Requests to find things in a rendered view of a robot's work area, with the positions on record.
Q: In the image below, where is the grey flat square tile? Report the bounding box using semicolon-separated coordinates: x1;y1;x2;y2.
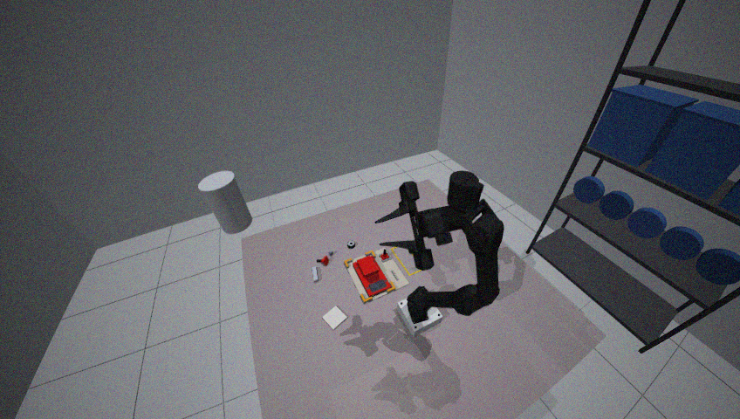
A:
322;306;347;330

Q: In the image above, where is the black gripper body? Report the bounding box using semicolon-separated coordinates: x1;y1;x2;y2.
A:
400;181;451;271

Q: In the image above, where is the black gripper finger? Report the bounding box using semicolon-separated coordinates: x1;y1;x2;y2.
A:
375;199;409;223
380;241;417;254

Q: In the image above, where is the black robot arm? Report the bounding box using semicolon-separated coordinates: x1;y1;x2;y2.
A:
407;171;504;324

